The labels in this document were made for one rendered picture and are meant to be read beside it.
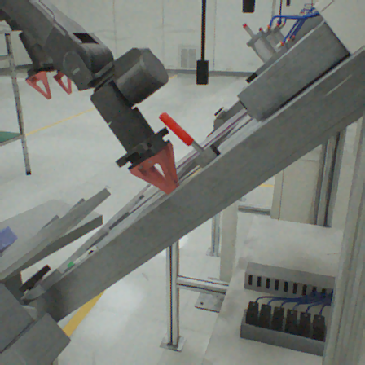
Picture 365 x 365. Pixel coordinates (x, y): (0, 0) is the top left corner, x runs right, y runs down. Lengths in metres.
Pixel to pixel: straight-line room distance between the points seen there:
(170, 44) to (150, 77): 9.27
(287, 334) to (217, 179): 0.41
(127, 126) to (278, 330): 0.48
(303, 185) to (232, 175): 1.56
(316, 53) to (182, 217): 0.28
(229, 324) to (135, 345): 0.90
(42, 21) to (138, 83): 0.19
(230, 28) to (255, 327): 8.86
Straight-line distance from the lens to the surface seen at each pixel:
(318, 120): 0.51
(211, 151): 0.57
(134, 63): 0.63
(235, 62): 9.52
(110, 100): 0.66
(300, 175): 2.08
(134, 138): 0.65
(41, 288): 0.75
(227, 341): 0.88
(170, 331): 1.72
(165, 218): 0.60
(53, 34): 0.70
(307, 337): 0.86
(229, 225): 1.77
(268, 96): 0.55
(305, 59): 0.54
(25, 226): 1.40
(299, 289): 0.99
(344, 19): 0.52
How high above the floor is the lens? 1.21
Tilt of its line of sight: 22 degrees down
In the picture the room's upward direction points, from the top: straight up
